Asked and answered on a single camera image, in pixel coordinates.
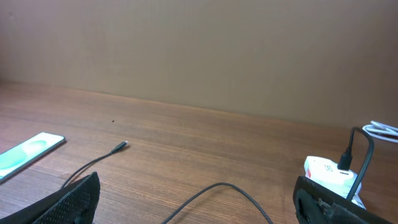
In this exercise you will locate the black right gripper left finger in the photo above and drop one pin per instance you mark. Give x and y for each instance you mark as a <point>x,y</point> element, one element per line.
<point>73,204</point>

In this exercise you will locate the white power extension socket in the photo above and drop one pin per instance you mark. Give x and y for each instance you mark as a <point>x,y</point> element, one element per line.
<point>357,201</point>

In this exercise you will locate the smartphone with cyan screen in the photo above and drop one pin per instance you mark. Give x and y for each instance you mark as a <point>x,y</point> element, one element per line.
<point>27,152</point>

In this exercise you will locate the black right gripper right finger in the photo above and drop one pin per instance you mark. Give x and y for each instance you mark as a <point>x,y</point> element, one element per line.
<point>316,204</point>

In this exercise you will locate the white charger adapter plug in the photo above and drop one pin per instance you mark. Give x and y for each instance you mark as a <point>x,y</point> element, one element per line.
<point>325,172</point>

